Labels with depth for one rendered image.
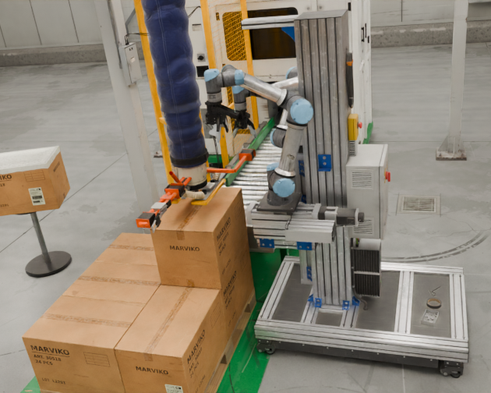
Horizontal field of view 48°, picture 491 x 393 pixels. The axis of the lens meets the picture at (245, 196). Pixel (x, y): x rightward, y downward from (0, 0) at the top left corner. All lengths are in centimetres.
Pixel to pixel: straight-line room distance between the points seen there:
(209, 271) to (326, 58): 140
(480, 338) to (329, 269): 105
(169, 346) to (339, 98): 160
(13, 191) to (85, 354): 189
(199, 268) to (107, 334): 64
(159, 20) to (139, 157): 201
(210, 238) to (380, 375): 131
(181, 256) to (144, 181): 169
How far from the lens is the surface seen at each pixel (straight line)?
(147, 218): 289
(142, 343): 314
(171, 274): 348
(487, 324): 403
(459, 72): 625
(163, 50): 310
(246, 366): 368
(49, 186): 468
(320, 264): 356
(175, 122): 320
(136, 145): 483
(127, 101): 473
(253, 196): 448
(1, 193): 483
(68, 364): 344
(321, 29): 302
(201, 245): 327
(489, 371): 370
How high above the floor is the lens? 246
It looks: 25 degrees down
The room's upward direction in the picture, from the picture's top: 7 degrees counter-clockwise
